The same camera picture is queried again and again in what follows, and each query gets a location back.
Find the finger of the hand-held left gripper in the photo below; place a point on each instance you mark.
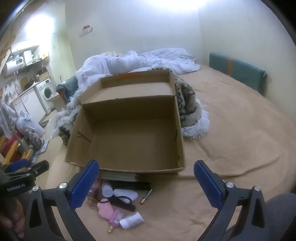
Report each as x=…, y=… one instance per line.
x=40, y=167
x=19, y=164

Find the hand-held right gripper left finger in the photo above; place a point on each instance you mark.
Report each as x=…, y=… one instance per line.
x=83, y=185

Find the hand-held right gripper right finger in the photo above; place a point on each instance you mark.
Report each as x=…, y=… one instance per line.
x=208, y=183

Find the clear pink plastic item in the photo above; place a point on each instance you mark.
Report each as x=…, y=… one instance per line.
x=98, y=190

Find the small white jar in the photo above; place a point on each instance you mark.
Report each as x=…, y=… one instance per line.
x=106, y=190

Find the pink toy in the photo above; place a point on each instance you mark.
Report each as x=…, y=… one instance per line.
x=105, y=208

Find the white oval case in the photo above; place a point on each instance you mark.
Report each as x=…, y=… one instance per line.
x=126, y=194

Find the black stick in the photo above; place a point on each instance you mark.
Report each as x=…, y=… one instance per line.
x=122, y=206

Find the pink bottle with gold cap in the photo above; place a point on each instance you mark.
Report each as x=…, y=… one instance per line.
x=115, y=217

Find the black long box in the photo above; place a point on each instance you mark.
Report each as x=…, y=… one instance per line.
x=131, y=185

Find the white labelled pill bottle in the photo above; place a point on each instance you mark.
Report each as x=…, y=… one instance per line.
x=131, y=220

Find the black gold pen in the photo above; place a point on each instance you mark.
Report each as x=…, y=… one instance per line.
x=145, y=197

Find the brown cardboard box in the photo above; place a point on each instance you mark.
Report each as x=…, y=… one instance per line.
x=129, y=139

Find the person's left hand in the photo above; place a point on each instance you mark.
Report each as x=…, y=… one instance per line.
x=11, y=220

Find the yellow wooden chair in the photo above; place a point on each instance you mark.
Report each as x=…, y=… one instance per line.
x=12, y=148

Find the paper sheet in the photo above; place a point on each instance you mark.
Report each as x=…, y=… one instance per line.
x=43, y=146

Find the red cloth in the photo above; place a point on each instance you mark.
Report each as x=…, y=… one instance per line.
x=7, y=144

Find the grey patterned bag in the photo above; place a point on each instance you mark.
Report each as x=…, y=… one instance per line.
x=35, y=140

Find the pale plastic bag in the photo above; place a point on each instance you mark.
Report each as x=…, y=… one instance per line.
x=25, y=122

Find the white hanging cloth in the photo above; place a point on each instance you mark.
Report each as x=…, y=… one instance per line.
x=7, y=118

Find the white kitchen cabinet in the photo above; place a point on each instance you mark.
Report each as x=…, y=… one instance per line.
x=30, y=104

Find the beige bedside table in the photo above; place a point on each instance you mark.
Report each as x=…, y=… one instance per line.
x=56, y=100

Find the white washing machine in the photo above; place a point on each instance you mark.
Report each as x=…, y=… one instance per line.
x=46, y=92

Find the shaggy patterned blanket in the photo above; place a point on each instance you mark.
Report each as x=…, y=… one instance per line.
x=187, y=109

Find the person's grey trouser leg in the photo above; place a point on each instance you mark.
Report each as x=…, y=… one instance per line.
x=279, y=215

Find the teal upholstered chair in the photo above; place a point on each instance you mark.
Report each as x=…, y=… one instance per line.
x=69, y=88

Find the white water heater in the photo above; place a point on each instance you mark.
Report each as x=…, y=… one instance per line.
x=13, y=66

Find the white range hood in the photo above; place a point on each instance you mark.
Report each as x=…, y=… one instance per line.
x=29, y=56

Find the teal cushion with orange stripe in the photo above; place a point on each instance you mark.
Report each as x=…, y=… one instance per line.
x=235, y=67

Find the white duvet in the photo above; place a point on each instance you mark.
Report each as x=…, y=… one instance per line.
x=120, y=62

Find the red white wall decoration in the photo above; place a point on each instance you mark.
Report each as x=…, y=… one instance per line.
x=87, y=29

